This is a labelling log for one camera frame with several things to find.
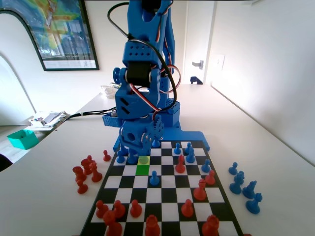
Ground black and white chessboard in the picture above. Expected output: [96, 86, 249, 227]
[80, 140, 244, 236]

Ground white crumpled bag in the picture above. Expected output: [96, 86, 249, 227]
[100, 85, 117, 99]

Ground black framed map poster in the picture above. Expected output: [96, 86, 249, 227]
[0, 0, 100, 72]

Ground red chess knight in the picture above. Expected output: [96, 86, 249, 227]
[72, 166, 87, 186]
[80, 158, 94, 176]

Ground black table cable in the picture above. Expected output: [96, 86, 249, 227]
[65, 109, 118, 118]
[65, 111, 118, 121]

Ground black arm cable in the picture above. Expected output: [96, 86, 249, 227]
[107, 3, 183, 116]

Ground white light switch plate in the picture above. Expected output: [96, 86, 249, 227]
[213, 54, 226, 71]

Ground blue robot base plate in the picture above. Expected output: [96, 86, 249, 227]
[112, 99, 212, 152]

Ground white door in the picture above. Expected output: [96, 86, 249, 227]
[183, 0, 215, 86]

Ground teal plastic box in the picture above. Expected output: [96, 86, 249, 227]
[6, 129, 40, 150]

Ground small blue printed part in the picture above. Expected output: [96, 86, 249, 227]
[189, 76, 204, 86]

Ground black rounded object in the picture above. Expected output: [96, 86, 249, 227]
[0, 153, 13, 173]

